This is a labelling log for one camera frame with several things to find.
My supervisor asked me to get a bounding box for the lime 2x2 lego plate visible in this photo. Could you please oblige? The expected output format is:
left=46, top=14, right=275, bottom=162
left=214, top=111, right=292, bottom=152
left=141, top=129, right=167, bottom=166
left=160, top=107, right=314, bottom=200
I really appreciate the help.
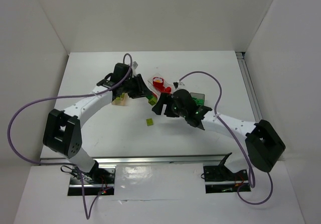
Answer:
left=146, top=118, right=153, bottom=126

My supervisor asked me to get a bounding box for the small green lego piece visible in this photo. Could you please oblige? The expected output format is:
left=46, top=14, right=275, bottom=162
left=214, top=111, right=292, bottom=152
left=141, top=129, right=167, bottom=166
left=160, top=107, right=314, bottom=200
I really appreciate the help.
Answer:
left=192, top=97, right=204, bottom=106

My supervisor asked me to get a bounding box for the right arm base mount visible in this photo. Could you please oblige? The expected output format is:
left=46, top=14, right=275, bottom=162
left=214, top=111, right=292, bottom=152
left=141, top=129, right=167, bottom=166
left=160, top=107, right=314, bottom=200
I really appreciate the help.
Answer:
left=200, top=153, right=251, bottom=194

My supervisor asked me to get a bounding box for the lime red striped arch lego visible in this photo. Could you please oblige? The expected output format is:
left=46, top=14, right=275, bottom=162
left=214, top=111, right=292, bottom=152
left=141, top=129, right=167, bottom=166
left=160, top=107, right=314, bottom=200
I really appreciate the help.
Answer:
left=146, top=95, right=157, bottom=106

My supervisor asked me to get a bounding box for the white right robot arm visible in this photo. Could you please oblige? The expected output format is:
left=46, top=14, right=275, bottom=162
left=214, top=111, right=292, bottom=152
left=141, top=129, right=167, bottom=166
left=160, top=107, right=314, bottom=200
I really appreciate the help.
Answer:
left=152, top=89, right=285, bottom=173

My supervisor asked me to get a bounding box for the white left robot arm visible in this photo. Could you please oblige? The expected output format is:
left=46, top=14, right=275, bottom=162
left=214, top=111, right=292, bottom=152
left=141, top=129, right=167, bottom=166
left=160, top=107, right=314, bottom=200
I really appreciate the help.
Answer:
left=43, top=63, right=156, bottom=182

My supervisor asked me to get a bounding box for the red 2x4 lego brick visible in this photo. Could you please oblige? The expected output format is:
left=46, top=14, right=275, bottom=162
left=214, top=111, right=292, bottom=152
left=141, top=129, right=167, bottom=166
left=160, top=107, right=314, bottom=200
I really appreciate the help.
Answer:
left=163, top=87, right=172, bottom=93

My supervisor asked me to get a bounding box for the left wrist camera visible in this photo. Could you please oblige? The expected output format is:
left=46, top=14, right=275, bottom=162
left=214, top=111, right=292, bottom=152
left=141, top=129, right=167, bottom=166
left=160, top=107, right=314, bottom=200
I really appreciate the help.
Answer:
left=132, top=61, right=138, bottom=69

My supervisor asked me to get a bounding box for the lime 2x4 lego brick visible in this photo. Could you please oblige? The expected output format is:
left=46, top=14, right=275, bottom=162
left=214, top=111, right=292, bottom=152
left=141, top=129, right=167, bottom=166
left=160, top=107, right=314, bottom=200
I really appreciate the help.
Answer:
left=114, top=96, right=125, bottom=104

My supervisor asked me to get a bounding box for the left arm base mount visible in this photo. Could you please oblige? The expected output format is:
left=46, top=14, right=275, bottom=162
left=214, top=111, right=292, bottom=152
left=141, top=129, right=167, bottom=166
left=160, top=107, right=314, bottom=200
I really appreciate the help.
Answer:
left=60, top=165, right=116, bottom=196

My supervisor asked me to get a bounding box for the tan translucent plastic container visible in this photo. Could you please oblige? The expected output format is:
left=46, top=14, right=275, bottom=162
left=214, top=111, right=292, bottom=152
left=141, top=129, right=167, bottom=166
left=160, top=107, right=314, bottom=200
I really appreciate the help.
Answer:
left=112, top=93, right=127, bottom=106

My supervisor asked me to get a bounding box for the grey translucent plastic container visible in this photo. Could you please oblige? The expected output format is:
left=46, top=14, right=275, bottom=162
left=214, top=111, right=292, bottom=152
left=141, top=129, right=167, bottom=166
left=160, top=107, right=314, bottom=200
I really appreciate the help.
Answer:
left=190, top=92, right=205, bottom=106

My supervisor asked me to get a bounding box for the aluminium mounting rail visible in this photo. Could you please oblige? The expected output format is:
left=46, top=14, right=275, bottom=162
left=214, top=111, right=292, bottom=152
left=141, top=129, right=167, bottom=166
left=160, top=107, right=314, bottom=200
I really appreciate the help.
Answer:
left=41, top=154, right=224, bottom=172

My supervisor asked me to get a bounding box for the aluminium side rail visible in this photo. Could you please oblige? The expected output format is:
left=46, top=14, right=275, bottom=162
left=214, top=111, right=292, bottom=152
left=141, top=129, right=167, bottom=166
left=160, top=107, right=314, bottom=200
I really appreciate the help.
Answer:
left=235, top=51, right=276, bottom=161

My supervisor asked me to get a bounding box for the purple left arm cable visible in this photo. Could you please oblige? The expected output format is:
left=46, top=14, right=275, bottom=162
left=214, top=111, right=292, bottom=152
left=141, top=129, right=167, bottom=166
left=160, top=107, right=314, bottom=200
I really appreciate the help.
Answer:
left=7, top=53, right=133, bottom=219

